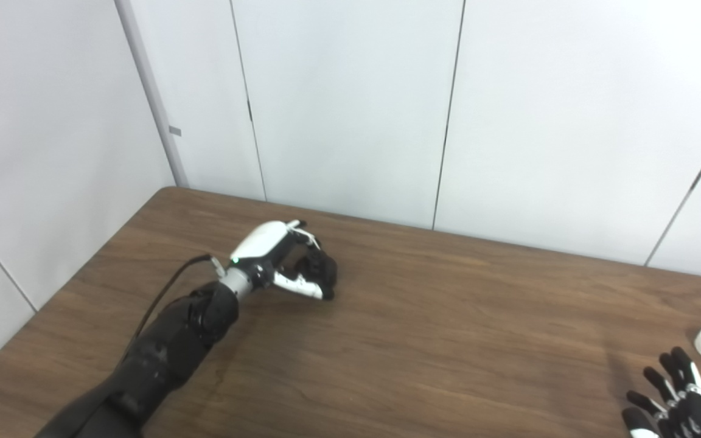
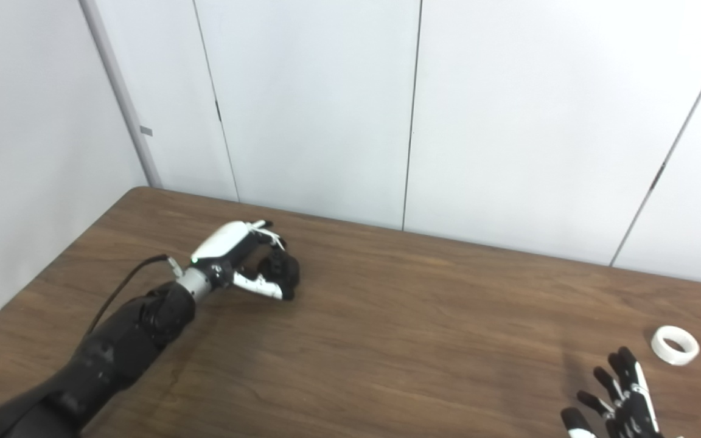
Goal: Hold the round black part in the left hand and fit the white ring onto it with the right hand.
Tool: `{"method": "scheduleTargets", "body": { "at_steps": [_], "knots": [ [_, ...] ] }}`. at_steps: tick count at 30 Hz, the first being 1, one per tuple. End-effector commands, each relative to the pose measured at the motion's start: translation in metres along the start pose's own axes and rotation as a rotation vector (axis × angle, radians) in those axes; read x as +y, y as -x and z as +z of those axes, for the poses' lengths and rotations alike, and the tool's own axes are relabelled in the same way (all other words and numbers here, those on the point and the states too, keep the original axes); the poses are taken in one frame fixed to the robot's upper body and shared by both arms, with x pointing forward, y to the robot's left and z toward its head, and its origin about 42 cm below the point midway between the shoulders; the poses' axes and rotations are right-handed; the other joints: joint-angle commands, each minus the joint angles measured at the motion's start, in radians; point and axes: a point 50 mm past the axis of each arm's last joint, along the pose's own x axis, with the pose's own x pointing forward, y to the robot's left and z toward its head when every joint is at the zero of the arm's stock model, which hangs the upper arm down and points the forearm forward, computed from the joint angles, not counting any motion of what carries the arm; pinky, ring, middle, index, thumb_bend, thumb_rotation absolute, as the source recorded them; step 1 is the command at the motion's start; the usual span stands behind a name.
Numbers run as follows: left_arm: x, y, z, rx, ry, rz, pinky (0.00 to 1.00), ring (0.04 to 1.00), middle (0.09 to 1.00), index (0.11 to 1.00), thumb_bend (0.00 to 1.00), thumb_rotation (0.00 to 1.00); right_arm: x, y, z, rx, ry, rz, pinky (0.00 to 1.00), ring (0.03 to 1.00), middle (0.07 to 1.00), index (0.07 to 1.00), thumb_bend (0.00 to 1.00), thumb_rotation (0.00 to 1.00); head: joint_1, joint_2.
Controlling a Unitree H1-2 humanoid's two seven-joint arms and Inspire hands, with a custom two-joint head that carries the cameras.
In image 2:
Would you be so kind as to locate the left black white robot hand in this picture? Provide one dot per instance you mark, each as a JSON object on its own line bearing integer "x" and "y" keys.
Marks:
{"x": 223, "y": 240}

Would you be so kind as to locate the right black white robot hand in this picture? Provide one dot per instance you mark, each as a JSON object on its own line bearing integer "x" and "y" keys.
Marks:
{"x": 633, "y": 413}

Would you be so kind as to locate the round black plastic part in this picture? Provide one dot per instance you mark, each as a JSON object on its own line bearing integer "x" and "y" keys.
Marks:
{"x": 280, "y": 267}

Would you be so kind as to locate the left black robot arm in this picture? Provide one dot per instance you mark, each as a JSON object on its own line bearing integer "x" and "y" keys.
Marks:
{"x": 113, "y": 359}

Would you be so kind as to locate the grey wall corner post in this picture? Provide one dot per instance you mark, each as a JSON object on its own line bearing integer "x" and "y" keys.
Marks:
{"x": 120, "y": 91}

